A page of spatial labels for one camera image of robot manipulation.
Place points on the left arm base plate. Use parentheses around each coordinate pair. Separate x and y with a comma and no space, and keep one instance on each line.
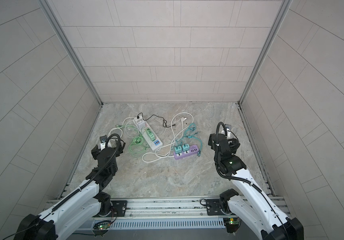
(116,209)

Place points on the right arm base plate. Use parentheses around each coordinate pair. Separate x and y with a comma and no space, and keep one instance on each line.
(213,207)

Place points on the white multicolour power strip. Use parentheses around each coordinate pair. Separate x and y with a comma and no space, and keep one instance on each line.
(154,145)

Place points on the left circuit board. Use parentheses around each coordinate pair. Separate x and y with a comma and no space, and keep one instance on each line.
(102,226)

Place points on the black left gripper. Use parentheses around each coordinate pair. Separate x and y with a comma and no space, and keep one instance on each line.
(117,151)

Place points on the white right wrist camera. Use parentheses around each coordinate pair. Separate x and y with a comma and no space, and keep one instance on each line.
(227,131)

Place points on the circuit board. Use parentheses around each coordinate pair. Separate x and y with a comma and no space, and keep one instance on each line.
(232,225)
(102,226)

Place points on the teal charger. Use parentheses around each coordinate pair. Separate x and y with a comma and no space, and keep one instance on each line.
(178,149)
(186,147)

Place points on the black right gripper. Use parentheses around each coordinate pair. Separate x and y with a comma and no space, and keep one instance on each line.
(211,138)

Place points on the purple power strip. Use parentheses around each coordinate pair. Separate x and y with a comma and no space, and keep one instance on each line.
(192,150)

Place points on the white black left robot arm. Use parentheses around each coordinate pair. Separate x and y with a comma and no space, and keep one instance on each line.
(86,201)

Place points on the light green charger block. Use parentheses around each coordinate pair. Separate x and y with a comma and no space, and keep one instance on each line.
(152,137)

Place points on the white square charger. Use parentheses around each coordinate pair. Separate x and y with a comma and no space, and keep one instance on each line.
(142,126)

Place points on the light green cube charger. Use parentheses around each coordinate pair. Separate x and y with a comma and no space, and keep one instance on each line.
(149,132)

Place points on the right circuit board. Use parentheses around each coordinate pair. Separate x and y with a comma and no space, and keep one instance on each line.
(232,225)

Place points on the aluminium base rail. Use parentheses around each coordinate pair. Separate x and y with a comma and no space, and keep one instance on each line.
(175,207)

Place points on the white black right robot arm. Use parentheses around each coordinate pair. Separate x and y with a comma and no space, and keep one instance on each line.
(248,201)

